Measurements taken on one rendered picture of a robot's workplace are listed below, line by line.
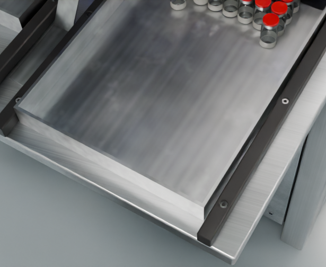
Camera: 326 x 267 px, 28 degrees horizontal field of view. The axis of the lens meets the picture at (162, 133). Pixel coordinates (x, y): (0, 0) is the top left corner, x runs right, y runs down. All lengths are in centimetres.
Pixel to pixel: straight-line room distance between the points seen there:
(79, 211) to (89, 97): 93
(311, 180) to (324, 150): 13
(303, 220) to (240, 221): 79
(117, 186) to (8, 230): 102
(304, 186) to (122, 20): 64
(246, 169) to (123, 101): 18
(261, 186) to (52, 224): 104
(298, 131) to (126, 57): 24
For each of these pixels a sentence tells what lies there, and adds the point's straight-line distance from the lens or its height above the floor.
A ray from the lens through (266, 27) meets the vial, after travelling 83.
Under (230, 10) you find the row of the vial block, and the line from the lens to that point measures 88.
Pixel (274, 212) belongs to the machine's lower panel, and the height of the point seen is 14.
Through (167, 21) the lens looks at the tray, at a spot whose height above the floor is 88.
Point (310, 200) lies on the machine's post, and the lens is 143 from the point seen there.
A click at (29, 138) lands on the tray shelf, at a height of 88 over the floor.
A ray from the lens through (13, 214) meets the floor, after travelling 177.
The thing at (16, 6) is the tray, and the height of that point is 88.
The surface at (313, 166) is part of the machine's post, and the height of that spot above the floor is 42.
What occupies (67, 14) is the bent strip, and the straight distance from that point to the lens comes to 89.
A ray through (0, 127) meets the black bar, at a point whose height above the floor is 90.
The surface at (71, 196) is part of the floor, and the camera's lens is 176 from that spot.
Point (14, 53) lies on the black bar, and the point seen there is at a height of 90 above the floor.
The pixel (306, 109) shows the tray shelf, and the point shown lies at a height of 88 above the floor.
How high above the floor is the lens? 156
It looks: 59 degrees down
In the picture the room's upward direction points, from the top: 6 degrees counter-clockwise
